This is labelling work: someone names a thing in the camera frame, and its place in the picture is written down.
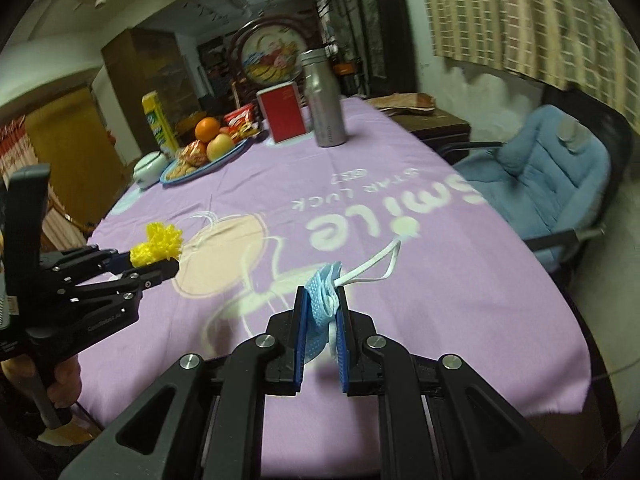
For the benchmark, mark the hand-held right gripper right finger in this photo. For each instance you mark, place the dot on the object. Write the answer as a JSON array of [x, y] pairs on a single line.
[[344, 355]]

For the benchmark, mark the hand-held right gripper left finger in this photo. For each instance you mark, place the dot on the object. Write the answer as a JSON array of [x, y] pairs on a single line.
[[300, 340]]

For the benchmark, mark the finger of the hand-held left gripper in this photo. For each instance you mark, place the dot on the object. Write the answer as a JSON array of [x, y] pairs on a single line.
[[150, 276], [117, 258]]

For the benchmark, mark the yellow fluffy ball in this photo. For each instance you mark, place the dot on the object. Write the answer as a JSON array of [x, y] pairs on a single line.
[[160, 245]]

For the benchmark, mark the blue face mask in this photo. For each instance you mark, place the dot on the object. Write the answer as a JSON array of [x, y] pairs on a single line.
[[320, 300]]

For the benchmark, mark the person's left hand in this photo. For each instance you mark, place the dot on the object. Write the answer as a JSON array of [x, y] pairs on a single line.
[[67, 382]]

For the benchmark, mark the purple printed tablecloth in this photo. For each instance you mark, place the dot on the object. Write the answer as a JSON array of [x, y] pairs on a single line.
[[400, 310]]

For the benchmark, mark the white lidded jar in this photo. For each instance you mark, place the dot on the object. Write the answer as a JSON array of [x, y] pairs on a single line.
[[150, 170]]

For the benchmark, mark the orange wooden door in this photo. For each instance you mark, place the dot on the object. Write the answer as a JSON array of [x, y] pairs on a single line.
[[75, 160]]

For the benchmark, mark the pile of cookies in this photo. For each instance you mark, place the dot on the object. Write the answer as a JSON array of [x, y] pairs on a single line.
[[182, 170]]

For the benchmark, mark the wrapped orange pastry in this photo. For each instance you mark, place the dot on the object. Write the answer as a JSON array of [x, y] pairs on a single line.
[[196, 152]]

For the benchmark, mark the yellow canister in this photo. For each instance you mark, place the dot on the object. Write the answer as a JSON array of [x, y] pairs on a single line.
[[159, 125]]

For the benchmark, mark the blue oval plate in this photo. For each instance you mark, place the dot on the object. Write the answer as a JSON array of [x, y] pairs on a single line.
[[227, 157]]

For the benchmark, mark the yellow apple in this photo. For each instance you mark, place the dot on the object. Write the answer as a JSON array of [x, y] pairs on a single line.
[[221, 146]]

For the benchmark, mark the white and red curtain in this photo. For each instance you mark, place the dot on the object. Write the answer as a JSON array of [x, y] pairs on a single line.
[[12, 150]]

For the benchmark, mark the orange fruit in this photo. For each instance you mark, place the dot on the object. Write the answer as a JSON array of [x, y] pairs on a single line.
[[207, 129]]

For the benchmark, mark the red biscuit packet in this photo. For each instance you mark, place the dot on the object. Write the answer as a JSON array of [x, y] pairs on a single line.
[[240, 117]]

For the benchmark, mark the tall wooden cabinet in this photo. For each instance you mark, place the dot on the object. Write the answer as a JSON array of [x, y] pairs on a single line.
[[150, 65]]

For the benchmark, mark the red and white tissue box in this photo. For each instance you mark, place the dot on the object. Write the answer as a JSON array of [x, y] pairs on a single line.
[[282, 112]]

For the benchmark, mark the steel bottle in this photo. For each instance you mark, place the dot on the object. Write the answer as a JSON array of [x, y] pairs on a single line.
[[325, 105]]

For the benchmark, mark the dark wooden side table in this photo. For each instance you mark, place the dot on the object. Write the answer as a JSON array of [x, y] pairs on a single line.
[[440, 127]]

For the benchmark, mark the round decorative table screen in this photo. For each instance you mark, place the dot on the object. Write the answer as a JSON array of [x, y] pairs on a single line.
[[270, 55]]

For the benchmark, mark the brown wooden slab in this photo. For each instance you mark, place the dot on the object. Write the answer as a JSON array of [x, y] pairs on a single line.
[[405, 102]]

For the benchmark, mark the black chair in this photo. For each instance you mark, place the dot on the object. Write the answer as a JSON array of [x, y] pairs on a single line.
[[615, 125]]

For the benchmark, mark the checked curtain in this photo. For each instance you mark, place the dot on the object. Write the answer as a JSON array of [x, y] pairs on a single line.
[[525, 20]]

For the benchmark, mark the framed wall picture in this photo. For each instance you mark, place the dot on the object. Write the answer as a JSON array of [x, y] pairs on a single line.
[[372, 25]]

